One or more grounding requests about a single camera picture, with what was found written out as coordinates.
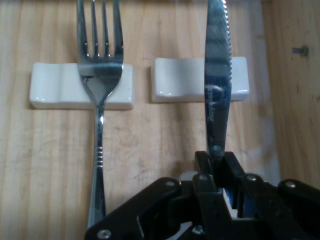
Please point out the steel serrated table knife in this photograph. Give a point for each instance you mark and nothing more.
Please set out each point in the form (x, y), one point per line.
(216, 100)

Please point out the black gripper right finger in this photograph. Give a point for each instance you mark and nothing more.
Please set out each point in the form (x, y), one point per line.
(280, 212)

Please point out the pale wooden drawer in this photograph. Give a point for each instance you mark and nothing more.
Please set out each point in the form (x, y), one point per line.
(50, 150)

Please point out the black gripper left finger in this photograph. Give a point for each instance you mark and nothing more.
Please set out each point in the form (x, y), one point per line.
(155, 212)

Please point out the white ceramic cutlery rest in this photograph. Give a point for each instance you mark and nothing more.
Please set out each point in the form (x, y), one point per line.
(55, 85)
(177, 80)

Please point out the steel fork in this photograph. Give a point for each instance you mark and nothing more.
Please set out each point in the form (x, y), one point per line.
(100, 75)

